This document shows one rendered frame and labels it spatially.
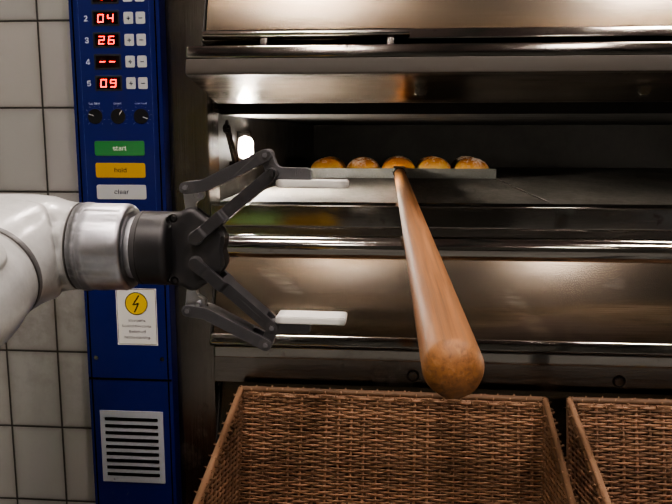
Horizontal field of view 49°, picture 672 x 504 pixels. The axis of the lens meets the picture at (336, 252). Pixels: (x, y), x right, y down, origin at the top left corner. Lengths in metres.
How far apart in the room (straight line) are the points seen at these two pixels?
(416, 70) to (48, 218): 0.61
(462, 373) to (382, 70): 0.84
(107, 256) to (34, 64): 0.75
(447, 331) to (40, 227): 0.48
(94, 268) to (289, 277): 0.64
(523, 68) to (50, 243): 0.72
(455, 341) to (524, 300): 0.99
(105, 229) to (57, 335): 0.76
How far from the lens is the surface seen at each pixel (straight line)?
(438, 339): 0.36
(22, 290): 0.71
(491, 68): 1.16
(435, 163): 2.16
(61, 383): 1.51
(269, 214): 1.32
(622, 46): 1.20
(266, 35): 1.22
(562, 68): 1.17
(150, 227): 0.74
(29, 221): 0.76
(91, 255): 0.75
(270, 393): 1.36
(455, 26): 1.29
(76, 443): 1.55
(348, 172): 2.14
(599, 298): 1.37
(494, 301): 1.34
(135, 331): 1.39
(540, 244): 0.95
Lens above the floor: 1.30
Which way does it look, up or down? 9 degrees down
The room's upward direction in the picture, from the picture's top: straight up
